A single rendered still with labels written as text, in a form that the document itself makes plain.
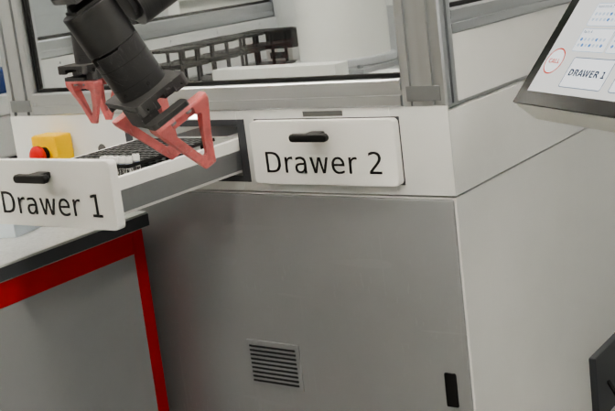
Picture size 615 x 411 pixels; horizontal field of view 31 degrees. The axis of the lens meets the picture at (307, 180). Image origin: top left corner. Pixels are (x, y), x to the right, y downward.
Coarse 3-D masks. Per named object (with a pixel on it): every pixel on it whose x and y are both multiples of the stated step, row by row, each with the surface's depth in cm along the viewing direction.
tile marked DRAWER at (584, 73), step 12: (576, 60) 145; (588, 60) 143; (600, 60) 141; (612, 60) 138; (576, 72) 144; (588, 72) 141; (600, 72) 139; (564, 84) 145; (576, 84) 142; (588, 84) 140; (600, 84) 138
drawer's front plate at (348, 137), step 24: (264, 120) 189; (288, 120) 186; (312, 120) 183; (336, 120) 180; (360, 120) 177; (384, 120) 174; (264, 144) 189; (288, 144) 186; (312, 144) 183; (336, 144) 181; (360, 144) 178; (384, 144) 175; (264, 168) 190; (288, 168) 187; (312, 168) 184; (336, 168) 182; (360, 168) 179; (384, 168) 176
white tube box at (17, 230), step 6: (0, 228) 200; (6, 228) 199; (12, 228) 199; (18, 228) 200; (24, 228) 201; (30, 228) 203; (36, 228) 205; (0, 234) 200; (6, 234) 200; (12, 234) 199; (18, 234) 200
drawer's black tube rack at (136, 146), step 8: (128, 144) 200; (136, 144) 199; (144, 144) 198; (192, 144) 191; (200, 144) 192; (96, 152) 196; (104, 152) 194; (112, 152) 193; (120, 152) 193; (128, 152) 191; (136, 152) 190; (144, 152) 189; (152, 152) 188; (144, 160) 181; (152, 160) 182; (160, 160) 196
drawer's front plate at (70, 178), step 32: (0, 160) 181; (32, 160) 176; (64, 160) 172; (96, 160) 168; (0, 192) 182; (32, 192) 178; (64, 192) 173; (96, 192) 169; (32, 224) 180; (64, 224) 175; (96, 224) 171
